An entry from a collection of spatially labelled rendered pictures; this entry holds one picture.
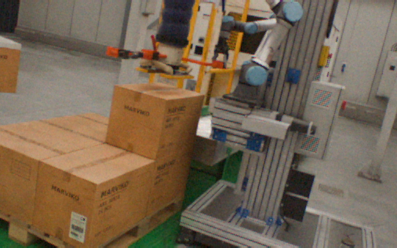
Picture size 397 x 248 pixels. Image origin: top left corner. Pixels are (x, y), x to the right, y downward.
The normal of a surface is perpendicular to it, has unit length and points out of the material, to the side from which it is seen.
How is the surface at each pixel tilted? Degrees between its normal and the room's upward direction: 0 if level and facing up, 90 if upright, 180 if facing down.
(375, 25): 90
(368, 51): 90
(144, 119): 90
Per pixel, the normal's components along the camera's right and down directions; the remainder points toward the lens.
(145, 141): -0.41, 0.11
